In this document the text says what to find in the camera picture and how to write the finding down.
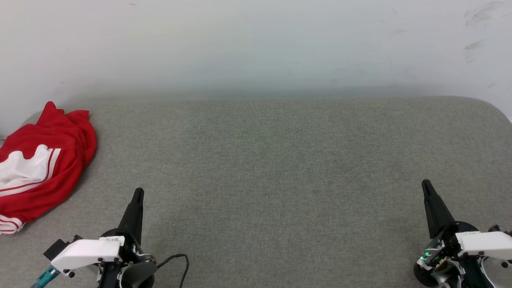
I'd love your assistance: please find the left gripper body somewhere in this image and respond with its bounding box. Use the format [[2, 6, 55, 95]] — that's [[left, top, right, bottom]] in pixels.
[[98, 228, 157, 288]]

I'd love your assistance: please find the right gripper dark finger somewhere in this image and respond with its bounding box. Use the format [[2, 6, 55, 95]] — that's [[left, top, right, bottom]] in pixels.
[[422, 179, 457, 240]]

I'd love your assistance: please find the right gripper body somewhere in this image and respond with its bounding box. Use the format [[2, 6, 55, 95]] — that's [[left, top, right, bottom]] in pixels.
[[414, 221, 480, 288]]

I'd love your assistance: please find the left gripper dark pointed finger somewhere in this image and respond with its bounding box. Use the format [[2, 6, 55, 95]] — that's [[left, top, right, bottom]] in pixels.
[[118, 188, 145, 246]]

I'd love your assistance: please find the red and white basketball jersey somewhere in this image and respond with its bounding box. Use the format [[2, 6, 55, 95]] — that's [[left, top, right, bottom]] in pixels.
[[0, 101, 97, 235]]

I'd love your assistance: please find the left white camera bracket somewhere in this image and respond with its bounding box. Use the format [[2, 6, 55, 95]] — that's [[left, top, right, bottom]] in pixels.
[[50, 236, 125, 277]]

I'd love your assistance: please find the thin black cable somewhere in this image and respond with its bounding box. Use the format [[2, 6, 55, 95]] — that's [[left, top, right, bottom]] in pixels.
[[156, 254, 190, 288]]

